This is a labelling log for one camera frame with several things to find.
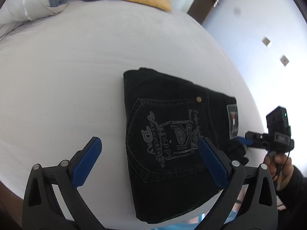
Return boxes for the black denim pants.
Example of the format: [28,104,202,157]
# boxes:
[123,68,248,224]

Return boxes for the person's right hand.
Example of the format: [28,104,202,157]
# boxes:
[263,154,294,191]

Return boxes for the white bed sheet mattress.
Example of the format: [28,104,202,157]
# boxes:
[1,0,264,229]

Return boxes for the brown wooden door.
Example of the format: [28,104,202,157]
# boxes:
[187,0,229,25]

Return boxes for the rolled white duvet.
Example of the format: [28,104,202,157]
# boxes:
[1,0,67,37]

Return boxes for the black cable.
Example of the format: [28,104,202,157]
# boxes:
[273,148,294,209]

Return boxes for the wall switch plate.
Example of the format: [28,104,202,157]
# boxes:
[280,55,289,67]
[262,37,271,46]

